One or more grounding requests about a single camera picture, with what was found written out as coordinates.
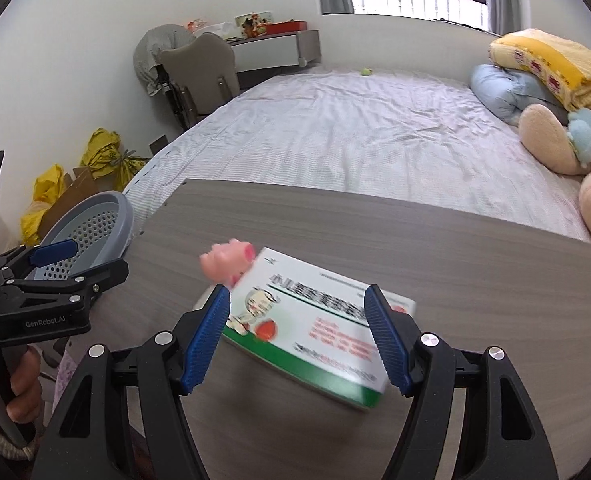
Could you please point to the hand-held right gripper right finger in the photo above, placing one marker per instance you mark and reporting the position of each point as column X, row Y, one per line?
column 388, row 340

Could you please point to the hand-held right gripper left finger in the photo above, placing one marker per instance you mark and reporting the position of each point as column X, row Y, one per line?
column 205, row 340

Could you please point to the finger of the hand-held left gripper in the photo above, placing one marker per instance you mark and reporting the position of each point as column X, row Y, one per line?
column 53, row 252
column 75, row 285

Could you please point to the grey perforated plastic basket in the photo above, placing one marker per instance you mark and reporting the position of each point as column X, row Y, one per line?
column 95, row 225

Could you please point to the white and green carton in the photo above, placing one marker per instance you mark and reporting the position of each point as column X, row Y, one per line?
column 315, row 330

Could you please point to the person's left hand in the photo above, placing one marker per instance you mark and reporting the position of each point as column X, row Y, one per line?
column 25, row 385

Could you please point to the purple fluffy rug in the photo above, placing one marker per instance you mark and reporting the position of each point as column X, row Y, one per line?
column 63, row 375

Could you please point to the brown cardboard box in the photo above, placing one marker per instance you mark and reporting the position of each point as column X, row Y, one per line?
column 75, row 195

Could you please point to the yellow plastic bag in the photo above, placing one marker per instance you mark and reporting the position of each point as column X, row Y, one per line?
column 45, row 185

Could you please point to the pink toy pig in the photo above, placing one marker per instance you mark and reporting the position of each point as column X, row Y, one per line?
column 223, row 260

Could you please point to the yellow sack with red print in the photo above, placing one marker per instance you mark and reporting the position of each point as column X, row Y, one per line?
column 128, row 172

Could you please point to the yellow woven sack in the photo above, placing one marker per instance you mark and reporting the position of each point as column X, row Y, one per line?
column 100, row 142

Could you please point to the bed with white sheet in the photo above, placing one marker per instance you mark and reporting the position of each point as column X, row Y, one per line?
column 325, row 135

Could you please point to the grey cloth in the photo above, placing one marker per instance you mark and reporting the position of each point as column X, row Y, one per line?
column 150, row 50

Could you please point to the beige padded chair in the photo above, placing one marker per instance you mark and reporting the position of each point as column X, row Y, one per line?
column 200, row 60

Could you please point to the beige plush toy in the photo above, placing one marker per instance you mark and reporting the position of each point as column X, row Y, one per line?
column 545, row 140

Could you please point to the small green ball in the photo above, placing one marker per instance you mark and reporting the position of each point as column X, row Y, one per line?
column 367, row 71

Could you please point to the light blue pillow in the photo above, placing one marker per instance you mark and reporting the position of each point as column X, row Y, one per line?
column 500, row 90

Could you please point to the white container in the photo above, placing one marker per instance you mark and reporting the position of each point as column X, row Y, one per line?
column 221, row 31

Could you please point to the small light blue plush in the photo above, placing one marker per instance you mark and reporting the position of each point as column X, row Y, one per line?
column 583, row 135

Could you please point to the white grey desk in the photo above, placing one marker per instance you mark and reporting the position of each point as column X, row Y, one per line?
column 275, row 50

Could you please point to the colourful figurine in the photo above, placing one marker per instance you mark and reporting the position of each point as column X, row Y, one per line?
column 253, row 24

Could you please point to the red flat box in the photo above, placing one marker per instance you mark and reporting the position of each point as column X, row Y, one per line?
column 286, row 27

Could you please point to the yellow folded blanket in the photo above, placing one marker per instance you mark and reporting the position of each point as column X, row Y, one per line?
column 550, row 60

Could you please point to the dark wall outlet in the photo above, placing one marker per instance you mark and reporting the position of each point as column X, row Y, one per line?
column 158, row 145

